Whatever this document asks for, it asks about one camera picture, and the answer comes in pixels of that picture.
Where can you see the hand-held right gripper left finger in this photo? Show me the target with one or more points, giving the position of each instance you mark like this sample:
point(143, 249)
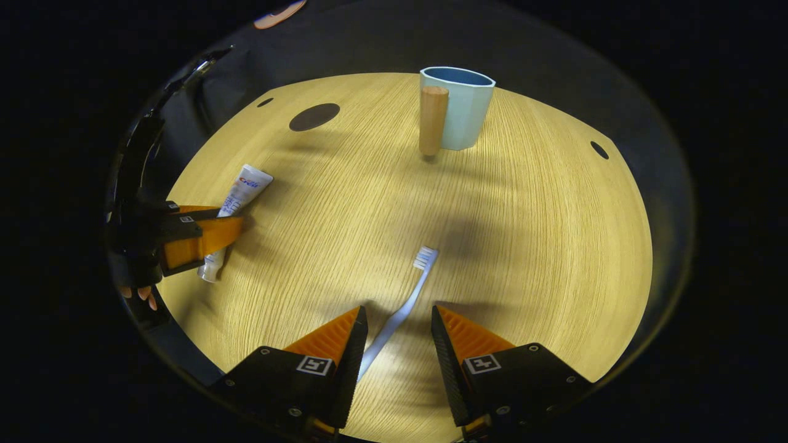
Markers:
point(351, 357)

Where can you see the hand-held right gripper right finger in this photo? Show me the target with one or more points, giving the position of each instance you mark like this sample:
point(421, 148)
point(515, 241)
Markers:
point(446, 357)

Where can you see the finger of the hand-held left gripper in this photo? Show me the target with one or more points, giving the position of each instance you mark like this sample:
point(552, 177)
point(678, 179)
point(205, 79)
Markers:
point(194, 215)
point(209, 243)

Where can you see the white toothpaste tube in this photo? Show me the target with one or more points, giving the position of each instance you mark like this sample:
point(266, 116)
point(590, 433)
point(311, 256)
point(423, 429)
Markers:
point(249, 184)

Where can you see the white toothbrush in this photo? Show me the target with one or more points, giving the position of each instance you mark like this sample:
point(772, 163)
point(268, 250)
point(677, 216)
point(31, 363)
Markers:
point(406, 304)

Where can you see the dark brown round coaster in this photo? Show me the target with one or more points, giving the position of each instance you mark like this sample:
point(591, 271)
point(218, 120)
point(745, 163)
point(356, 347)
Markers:
point(314, 117)

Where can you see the black backdrop cloth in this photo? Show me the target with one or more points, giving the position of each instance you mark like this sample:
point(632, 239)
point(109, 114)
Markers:
point(369, 43)

